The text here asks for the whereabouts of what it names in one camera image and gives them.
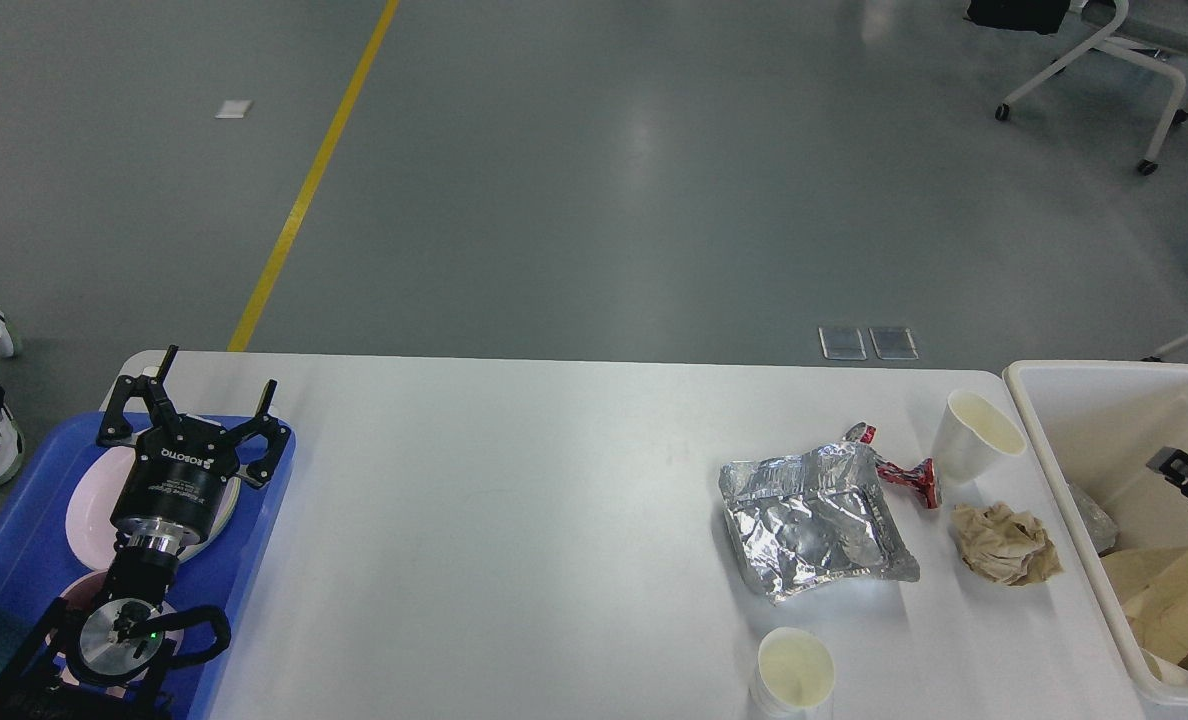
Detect crumpled aluminium foil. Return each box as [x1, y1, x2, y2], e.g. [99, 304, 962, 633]
[718, 441, 920, 604]

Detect tipped white paper cup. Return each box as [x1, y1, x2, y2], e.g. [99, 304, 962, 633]
[931, 389, 1028, 487]

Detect yellow-green plate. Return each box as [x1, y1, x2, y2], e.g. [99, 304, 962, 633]
[197, 479, 244, 550]

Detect brown paper sheet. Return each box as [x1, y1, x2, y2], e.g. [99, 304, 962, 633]
[1101, 547, 1188, 670]

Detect white paper cup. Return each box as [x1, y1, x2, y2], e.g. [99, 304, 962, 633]
[931, 389, 1028, 487]
[1142, 650, 1188, 688]
[748, 626, 836, 719]

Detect right metal floor plate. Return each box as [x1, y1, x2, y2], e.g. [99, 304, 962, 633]
[868, 327, 920, 361]

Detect cream plastic bin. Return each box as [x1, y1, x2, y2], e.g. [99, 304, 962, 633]
[1004, 361, 1188, 716]

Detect white floor label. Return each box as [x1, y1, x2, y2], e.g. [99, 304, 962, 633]
[214, 100, 254, 120]

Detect metal floor plate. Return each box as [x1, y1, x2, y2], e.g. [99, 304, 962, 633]
[868, 327, 920, 361]
[819, 326, 868, 364]

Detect white paper cup front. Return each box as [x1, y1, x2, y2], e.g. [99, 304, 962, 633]
[748, 626, 836, 719]

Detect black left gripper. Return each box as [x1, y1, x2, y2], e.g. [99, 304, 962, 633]
[93, 346, 290, 551]

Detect clear plastic wrap in bin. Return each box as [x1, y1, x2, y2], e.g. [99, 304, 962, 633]
[1068, 484, 1120, 556]

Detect blue plastic tray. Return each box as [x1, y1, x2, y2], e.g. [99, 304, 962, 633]
[0, 410, 297, 720]

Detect pink plate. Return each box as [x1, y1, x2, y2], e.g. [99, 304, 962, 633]
[64, 425, 244, 563]

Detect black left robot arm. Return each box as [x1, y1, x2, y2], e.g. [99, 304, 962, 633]
[0, 348, 293, 719]

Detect left metal floor plate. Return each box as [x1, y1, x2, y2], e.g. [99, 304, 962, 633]
[819, 326, 868, 364]

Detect small red object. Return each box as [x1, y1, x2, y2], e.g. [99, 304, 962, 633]
[843, 421, 943, 510]

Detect pink mug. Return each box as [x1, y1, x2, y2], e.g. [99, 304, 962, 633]
[58, 570, 184, 697]

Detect crumpled brown paper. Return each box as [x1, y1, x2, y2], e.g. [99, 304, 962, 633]
[950, 503, 1064, 587]

